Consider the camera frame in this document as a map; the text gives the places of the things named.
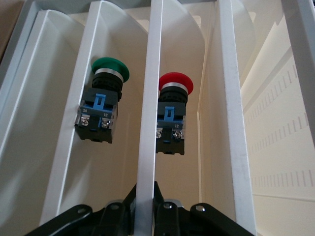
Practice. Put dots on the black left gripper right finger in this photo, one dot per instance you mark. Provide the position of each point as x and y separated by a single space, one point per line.
172 221

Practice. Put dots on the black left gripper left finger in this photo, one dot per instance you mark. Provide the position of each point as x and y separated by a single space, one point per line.
113 221

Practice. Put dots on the red mushroom push button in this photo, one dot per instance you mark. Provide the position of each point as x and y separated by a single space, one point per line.
172 115

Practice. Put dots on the white drawer with dividers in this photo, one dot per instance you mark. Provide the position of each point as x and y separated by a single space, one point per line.
150 98

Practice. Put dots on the green mushroom push button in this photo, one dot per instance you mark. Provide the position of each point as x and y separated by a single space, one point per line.
98 108

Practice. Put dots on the white drawer cabinet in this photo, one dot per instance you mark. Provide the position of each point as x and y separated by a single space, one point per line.
301 37

